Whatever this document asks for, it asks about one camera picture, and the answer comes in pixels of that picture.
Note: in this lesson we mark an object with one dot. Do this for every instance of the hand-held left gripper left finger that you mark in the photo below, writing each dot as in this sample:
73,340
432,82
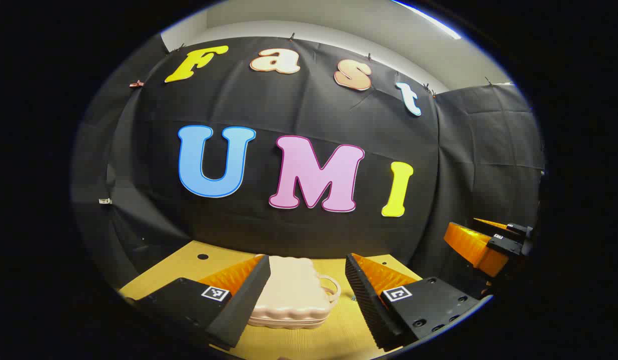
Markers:
243,300

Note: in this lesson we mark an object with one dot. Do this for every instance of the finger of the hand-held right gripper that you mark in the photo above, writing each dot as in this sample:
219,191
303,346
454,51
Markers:
519,230
469,247

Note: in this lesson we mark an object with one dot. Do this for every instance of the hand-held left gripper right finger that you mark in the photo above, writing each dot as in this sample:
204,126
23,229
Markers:
366,305

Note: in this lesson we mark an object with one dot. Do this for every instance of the black backdrop cloth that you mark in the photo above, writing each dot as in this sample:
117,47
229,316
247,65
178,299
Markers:
314,100

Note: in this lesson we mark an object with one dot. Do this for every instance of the pink suitcase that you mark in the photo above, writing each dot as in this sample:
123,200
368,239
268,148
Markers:
293,295

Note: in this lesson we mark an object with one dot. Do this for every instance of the red clip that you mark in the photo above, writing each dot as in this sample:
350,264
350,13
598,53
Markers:
136,84

